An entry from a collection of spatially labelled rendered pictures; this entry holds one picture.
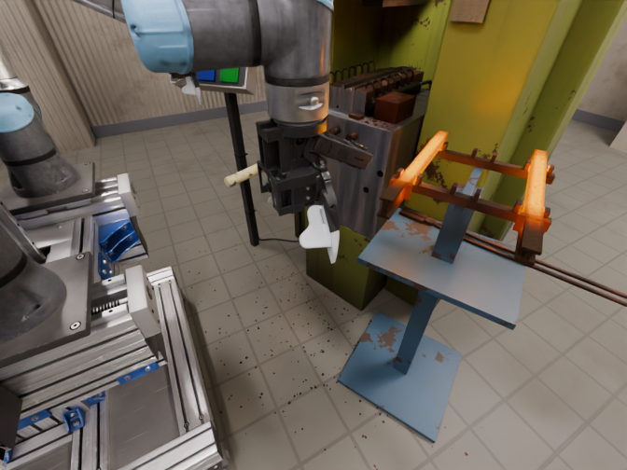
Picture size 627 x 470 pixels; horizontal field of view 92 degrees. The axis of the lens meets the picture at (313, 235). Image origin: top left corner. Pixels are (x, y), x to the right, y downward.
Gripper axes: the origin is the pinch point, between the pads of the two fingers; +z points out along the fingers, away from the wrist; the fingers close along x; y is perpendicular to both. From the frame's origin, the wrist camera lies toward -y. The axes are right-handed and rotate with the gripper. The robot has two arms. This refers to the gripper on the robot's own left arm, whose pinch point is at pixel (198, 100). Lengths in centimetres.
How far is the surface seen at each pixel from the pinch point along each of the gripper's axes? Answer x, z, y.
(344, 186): 40, 27, -41
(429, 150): 75, -1, -41
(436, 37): 23, -17, -92
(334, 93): 27, -3, -42
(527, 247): 109, -1, -27
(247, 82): 1.8, -4.2, -19.2
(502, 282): 102, 26, -49
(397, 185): 86, -2, -21
